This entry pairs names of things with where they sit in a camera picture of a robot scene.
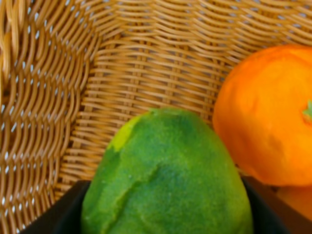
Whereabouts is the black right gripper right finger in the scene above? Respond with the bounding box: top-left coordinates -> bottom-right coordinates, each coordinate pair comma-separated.
242,176 -> 312,234

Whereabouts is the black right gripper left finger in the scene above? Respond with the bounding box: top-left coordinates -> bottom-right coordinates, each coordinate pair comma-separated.
21,180 -> 90,234

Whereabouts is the round brown bread bun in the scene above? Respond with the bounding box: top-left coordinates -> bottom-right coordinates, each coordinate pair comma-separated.
276,185 -> 312,220

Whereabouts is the orange mandarin fruit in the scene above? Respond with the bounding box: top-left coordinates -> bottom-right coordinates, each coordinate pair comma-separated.
213,44 -> 312,186

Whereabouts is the tan wicker basket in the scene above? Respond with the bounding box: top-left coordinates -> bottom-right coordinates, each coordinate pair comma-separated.
0,0 -> 312,234

